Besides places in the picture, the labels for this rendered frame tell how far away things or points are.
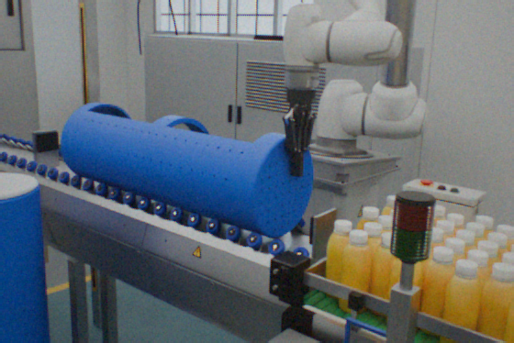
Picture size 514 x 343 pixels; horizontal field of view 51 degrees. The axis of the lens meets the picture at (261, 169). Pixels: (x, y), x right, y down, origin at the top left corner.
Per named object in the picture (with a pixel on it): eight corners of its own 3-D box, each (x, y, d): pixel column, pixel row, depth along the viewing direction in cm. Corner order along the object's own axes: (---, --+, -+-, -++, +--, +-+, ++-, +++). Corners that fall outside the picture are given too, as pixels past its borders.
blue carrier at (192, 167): (128, 170, 214) (124, 98, 207) (312, 222, 162) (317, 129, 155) (62, 185, 193) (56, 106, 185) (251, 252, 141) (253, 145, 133)
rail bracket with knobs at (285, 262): (289, 286, 133) (291, 247, 130) (314, 295, 129) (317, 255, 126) (264, 300, 125) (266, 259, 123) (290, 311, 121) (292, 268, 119)
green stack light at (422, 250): (399, 243, 92) (402, 215, 91) (436, 253, 89) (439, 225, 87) (382, 254, 88) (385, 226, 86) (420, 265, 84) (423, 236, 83)
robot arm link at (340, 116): (321, 132, 216) (327, 77, 212) (366, 138, 210) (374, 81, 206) (310, 136, 201) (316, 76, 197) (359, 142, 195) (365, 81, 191)
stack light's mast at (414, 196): (396, 275, 94) (405, 187, 90) (431, 287, 90) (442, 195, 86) (379, 288, 89) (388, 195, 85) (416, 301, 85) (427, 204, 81)
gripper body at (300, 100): (304, 90, 136) (302, 127, 138) (322, 88, 142) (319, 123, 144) (280, 87, 140) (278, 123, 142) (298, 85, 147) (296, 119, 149)
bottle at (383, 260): (401, 318, 119) (408, 248, 115) (371, 317, 119) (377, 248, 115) (394, 304, 126) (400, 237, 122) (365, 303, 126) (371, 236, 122)
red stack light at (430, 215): (402, 215, 91) (404, 193, 90) (439, 225, 87) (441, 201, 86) (385, 225, 86) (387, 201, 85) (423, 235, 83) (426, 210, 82)
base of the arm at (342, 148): (324, 145, 222) (325, 131, 221) (368, 154, 207) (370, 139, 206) (294, 147, 210) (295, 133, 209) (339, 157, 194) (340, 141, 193)
